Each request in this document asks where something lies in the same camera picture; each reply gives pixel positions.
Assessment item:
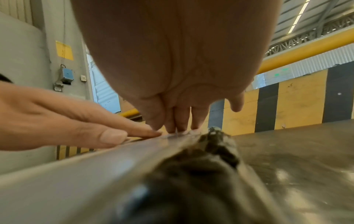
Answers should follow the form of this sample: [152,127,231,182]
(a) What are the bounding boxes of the yellow black striped barrier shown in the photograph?
[56,68,354,160]

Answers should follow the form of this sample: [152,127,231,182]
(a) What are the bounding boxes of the blue wall box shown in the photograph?
[60,66,75,85]

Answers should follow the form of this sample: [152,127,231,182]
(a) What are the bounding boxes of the yellow wall sign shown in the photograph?
[55,40,75,61]

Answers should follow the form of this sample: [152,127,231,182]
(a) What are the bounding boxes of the person's right hand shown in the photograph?
[70,0,282,134]

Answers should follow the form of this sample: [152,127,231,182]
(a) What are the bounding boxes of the yellow pipe guardrail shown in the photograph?
[116,108,142,119]
[257,28,354,75]

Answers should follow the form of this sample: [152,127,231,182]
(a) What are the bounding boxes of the person's left hand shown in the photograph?
[0,83,162,152]

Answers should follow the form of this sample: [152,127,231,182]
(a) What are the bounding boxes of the white printed label paper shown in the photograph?
[0,132,200,224]

